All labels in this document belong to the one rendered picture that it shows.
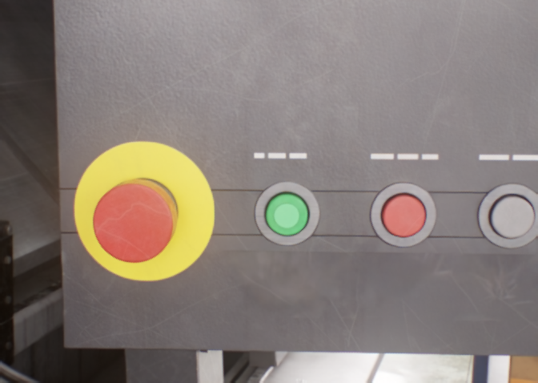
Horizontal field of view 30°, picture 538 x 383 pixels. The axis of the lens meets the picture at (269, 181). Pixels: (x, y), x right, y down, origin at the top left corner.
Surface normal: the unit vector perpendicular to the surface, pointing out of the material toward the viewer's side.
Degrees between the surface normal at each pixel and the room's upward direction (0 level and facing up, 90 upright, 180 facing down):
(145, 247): 90
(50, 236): 45
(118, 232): 90
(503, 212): 90
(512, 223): 90
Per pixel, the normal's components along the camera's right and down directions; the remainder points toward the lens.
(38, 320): 0.97, 0.07
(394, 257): -0.06, 0.15
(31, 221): 0.70, -0.65
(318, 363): 0.03, -0.99
